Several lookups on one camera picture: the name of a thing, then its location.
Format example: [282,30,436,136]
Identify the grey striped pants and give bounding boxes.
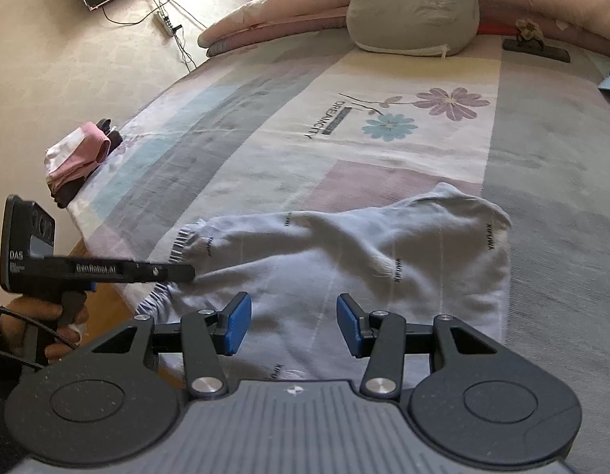
[138,183,511,381]

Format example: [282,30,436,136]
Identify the black sleeved left forearm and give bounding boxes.
[0,303,24,401]

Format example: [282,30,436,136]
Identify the person left hand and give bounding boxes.
[0,295,90,366]

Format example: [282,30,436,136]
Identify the dark folded garment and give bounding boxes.
[43,119,123,209]

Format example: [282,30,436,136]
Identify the pink folded towel stack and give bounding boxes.
[43,122,111,193]

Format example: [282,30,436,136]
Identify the white power strip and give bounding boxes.
[155,10,183,38]

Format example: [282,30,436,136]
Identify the black phone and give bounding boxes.
[502,39,571,63]

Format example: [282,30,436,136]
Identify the grey cat face cushion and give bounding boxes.
[346,0,480,57]

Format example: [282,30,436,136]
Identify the pink folded quilt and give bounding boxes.
[198,0,610,57]

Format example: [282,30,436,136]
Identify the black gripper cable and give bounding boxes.
[0,303,81,371]

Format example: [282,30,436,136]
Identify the brown scrunchie hair tie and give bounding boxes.
[514,18,546,42]

